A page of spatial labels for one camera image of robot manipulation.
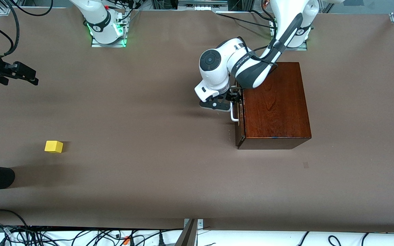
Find wooden drawer with white handle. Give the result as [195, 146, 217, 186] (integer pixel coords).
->
[230, 87, 246, 148]

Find yellow block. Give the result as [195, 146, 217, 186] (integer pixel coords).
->
[44, 140, 64, 153]

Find dark brown wooden cabinet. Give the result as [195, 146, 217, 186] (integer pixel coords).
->
[237, 62, 312, 150]

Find white power strip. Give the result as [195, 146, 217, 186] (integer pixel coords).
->
[178, 0, 229, 11]

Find thick black cable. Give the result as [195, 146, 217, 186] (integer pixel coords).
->
[0, 0, 20, 57]

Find black looping cable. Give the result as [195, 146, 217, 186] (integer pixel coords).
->
[9, 0, 54, 17]

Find black cable on table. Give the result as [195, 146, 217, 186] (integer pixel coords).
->
[216, 10, 277, 30]

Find metal base plate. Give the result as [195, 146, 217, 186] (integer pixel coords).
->
[284, 40, 308, 51]
[91, 34, 128, 48]

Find black arched cable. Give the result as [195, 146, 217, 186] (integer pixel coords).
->
[0, 209, 30, 228]

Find metal bracket with dark bar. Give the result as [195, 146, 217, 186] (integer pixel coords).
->
[176, 219, 204, 246]

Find tangled black cables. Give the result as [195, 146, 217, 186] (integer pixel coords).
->
[0, 222, 184, 246]

